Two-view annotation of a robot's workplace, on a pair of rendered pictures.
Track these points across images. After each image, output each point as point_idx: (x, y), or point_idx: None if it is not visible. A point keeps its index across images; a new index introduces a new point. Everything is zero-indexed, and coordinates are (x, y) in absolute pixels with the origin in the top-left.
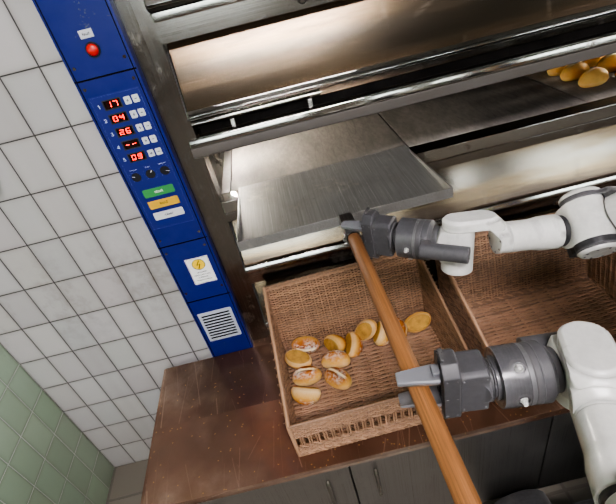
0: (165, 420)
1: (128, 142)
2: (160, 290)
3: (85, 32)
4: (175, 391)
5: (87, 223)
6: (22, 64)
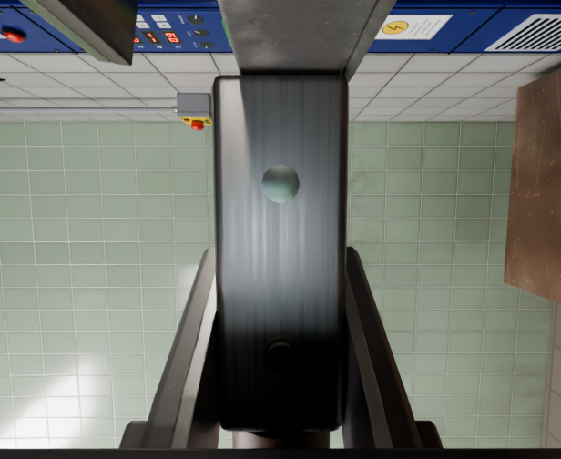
0: (521, 178)
1: (149, 38)
2: (406, 54)
3: None
4: (531, 131)
5: None
6: (78, 61)
